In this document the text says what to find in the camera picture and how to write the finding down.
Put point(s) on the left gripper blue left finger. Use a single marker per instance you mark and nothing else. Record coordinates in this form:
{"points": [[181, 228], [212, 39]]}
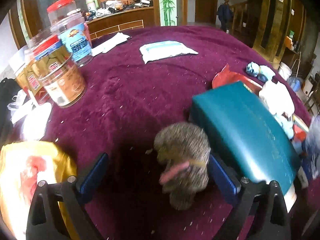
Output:
{"points": [[90, 178]]}

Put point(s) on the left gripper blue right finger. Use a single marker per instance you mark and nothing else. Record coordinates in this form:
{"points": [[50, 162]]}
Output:
{"points": [[225, 178]]}

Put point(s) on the grey hedgehog plush toy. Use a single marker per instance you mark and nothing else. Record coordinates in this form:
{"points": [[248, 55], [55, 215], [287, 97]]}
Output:
{"points": [[184, 148]]}

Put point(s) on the white soft cloth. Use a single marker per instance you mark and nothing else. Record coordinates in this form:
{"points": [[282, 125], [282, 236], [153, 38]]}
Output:
{"points": [[277, 99]]}

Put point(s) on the teal box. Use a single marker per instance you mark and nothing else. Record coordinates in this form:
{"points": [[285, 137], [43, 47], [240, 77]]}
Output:
{"points": [[247, 137]]}

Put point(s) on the gold-rimmed white tray box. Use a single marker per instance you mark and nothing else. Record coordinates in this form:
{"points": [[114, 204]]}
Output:
{"points": [[23, 165]]}

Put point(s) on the white paper sheet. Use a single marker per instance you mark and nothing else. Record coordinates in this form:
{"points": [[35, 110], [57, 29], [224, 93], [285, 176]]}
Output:
{"points": [[35, 123]]}

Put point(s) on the red gift bag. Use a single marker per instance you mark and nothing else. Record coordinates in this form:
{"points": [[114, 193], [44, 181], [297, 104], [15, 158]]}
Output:
{"points": [[226, 76]]}

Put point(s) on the clear plastic bag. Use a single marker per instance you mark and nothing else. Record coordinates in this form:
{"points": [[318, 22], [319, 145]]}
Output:
{"points": [[20, 107]]}

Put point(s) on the blue white crumpled cloth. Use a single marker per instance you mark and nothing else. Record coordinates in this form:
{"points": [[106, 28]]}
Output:
{"points": [[261, 72]]}

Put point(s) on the maroon velvet tablecloth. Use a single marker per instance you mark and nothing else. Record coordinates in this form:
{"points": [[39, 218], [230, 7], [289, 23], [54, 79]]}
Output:
{"points": [[126, 103]]}

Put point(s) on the gold red tea carton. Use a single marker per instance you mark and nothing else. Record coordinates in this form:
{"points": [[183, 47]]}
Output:
{"points": [[28, 82]]}

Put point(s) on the white bucket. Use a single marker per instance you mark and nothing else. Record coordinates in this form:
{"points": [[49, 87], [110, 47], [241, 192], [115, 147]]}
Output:
{"points": [[284, 71]]}

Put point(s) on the red-lidded gold jar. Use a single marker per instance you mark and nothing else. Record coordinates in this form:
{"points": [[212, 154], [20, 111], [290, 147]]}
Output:
{"points": [[50, 58]]}

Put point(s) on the blue tissue packet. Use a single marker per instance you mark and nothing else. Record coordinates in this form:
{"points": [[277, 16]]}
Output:
{"points": [[165, 49]]}

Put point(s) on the blue-labelled clear jar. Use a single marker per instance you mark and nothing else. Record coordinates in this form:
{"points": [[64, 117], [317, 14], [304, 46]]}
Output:
{"points": [[74, 35]]}

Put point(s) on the folded white paper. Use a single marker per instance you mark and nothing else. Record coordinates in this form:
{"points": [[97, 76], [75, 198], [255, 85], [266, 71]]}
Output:
{"points": [[106, 46]]}

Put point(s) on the person in dark clothes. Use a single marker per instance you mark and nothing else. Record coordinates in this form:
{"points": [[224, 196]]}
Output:
{"points": [[225, 15]]}

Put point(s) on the red-lidded tall clear jar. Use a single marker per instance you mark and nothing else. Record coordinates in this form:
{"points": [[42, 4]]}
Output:
{"points": [[60, 10]]}

